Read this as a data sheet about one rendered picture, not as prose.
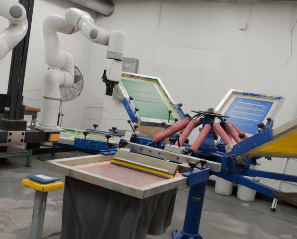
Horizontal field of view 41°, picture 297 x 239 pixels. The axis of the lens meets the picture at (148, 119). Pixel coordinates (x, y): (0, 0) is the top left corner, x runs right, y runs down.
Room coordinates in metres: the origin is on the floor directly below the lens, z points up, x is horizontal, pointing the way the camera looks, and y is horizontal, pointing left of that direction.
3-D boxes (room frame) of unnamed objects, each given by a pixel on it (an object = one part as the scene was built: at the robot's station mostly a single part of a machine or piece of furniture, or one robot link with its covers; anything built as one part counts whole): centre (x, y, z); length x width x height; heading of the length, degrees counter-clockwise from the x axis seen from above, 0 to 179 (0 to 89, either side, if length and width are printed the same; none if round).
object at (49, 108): (2.14, 0.54, 1.21); 0.16 x 0.13 x 0.15; 55
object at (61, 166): (2.18, 0.04, 0.97); 0.79 x 0.58 x 0.04; 151
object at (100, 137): (3.08, 0.44, 1.05); 1.08 x 0.61 x 0.23; 91
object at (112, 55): (1.91, 0.20, 1.55); 0.09 x 0.07 x 0.03; 145
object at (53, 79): (2.14, 0.52, 1.37); 0.13 x 0.10 x 0.16; 145
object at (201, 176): (2.25, -0.32, 0.97); 0.30 x 0.05 x 0.07; 151
